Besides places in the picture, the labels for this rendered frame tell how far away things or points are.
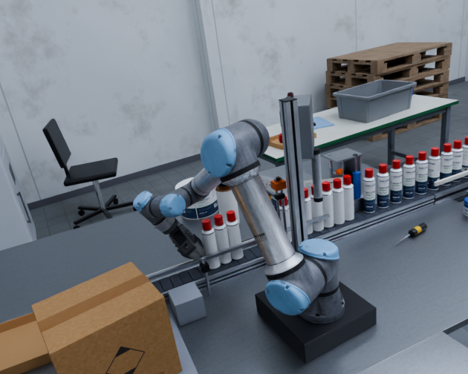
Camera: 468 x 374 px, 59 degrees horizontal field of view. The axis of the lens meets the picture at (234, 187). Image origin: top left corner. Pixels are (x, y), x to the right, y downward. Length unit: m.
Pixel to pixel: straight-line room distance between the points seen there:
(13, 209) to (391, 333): 3.05
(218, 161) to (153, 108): 4.25
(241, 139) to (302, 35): 5.20
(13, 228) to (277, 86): 3.86
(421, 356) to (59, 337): 0.97
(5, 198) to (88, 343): 2.68
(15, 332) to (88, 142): 3.64
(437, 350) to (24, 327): 1.39
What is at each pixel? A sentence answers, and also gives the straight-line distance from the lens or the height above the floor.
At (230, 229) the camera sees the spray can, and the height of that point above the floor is 1.02.
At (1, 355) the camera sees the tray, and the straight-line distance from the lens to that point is 1.71.
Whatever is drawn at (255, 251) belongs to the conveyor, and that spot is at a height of 0.88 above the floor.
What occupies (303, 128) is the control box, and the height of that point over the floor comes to 1.40.
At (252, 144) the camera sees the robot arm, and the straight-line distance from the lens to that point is 1.11.
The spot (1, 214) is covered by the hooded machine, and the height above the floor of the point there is 0.55.
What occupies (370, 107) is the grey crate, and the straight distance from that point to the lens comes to 3.54.
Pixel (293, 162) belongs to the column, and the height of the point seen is 1.29.
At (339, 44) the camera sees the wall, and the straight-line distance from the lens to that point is 6.66.
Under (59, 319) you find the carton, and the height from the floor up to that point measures 1.12.
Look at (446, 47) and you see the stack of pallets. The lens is 6.38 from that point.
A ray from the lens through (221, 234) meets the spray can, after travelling 1.60.
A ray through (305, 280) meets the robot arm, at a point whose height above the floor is 1.11.
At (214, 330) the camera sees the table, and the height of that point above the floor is 0.83.
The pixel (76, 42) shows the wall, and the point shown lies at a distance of 5.06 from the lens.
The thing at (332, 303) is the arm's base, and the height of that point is 0.96.
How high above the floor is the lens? 1.80
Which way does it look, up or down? 23 degrees down
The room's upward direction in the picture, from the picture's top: 8 degrees counter-clockwise
